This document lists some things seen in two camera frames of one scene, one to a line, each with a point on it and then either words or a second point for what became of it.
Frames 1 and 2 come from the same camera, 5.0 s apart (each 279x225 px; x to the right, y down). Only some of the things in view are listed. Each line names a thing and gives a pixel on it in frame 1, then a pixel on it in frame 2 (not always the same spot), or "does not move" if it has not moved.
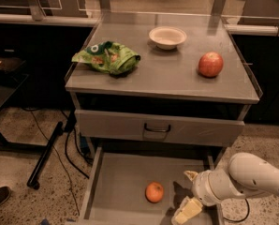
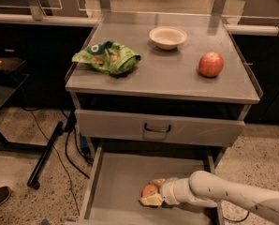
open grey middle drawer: [120, 175] does not move
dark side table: [4, 84] does not move
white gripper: [200, 187] to [168, 190]
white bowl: [167, 37] does not move
